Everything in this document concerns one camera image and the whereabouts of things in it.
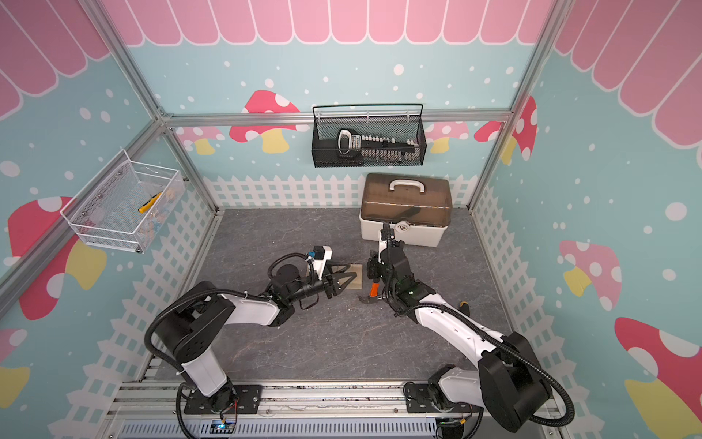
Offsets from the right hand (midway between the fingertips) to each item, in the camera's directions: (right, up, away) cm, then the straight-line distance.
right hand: (373, 250), depth 84 cm
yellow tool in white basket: (-63, +13, -8) cm, 65 cm away
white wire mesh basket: (-72, +12, -6) cm, 73 cm away
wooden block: (-5, -11, +8) cm, 15 cm away
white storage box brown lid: (+16, +14, +10) cm, 24 cm away
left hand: (-6, -7, -2) cm, 9 cm away
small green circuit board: (-42, -46, -12) cm, 63 cm away
